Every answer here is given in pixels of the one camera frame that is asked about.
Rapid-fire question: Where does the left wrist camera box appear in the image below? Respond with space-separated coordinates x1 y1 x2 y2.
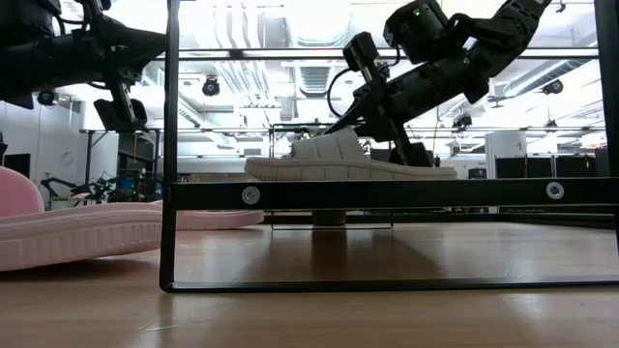
93 79 149 132

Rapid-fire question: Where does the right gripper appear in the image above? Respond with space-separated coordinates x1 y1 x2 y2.
326 49 490 168

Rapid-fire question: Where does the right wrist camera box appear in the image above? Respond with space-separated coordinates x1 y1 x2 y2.
341 30 382 74

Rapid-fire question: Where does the black background table frame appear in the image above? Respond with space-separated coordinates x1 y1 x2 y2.
79 127 162 195

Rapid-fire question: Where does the black aluminium rig frame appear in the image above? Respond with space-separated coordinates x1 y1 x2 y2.
263 211 619 231

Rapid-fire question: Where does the black right camera cable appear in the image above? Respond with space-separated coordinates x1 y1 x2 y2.
326 66 355 120

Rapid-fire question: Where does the dark wall monitor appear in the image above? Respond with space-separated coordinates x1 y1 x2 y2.
3 153 32 179

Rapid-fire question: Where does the grey rubber slide sandal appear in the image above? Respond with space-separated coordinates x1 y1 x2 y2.
244 127 458 182

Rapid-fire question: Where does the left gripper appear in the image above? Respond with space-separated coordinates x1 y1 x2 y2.
95 17 168 82

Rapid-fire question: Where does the black-framed wooden shoe shelf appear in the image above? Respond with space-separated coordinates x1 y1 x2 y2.
159 0 619 294

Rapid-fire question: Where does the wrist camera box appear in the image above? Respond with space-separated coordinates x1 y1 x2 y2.
341 30 382 74
93 79 149 132

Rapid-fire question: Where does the blue-lit electronic equipment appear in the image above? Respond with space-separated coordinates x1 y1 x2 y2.
108 168 162 202

